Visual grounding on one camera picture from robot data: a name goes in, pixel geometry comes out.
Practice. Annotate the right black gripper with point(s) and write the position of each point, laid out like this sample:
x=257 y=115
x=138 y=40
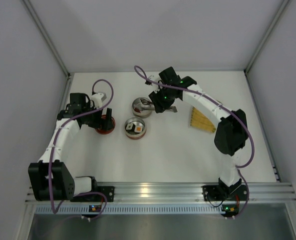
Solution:
x=158 y=100

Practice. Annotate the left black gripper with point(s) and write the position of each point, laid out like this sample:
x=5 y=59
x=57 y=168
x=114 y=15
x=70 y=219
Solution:
x=98 y=118

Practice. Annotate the red round lid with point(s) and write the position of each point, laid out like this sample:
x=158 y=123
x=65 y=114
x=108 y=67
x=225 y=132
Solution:
x=107 y=127

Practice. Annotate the metal serving tongs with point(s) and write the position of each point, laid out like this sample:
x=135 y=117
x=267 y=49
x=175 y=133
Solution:
x=145 y=104

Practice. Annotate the red food piece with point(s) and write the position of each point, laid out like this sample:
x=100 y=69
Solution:
x=137 y=110

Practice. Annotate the orange topped sushi roll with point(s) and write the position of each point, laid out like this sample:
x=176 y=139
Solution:
x=138 y=129

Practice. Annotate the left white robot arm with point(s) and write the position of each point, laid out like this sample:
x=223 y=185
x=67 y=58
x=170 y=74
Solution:
x=49 y=177

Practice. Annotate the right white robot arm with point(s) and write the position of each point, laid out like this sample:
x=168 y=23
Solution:
x=231 y=132

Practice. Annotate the far metal round tin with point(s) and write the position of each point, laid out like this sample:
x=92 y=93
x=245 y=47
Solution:
x=143 y=114

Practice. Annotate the metal round tin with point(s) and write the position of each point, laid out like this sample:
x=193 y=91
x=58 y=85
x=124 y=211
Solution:
x=143 y=114
x=137 y=121

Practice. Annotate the near metal round tin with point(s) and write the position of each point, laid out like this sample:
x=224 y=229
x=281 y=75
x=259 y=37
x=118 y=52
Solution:
x=137 y=121

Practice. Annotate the bamboo woven tray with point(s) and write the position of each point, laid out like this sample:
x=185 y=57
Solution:
x=202 y=120

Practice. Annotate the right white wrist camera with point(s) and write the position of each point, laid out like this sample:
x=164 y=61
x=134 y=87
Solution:
x=153 y=78

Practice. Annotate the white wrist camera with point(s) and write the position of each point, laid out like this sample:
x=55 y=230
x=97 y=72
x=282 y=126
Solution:
x=153 y=78
x=98 y=98

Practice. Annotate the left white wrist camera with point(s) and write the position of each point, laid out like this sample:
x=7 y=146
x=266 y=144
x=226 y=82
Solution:
x=98 y=98

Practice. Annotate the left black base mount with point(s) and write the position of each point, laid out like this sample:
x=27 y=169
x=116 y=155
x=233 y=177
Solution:
x=99 y=194

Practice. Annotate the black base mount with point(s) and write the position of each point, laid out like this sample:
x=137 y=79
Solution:
x=99 y=194
x=214 y=193

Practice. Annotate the aluminium mounting rail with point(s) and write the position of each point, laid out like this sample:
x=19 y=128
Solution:
x=192 y=192

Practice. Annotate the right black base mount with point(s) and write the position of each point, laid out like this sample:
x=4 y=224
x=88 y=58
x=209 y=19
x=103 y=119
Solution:
x=214 y=193

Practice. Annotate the slotted cable duct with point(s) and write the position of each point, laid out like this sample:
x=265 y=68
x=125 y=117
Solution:
x=142 y=209

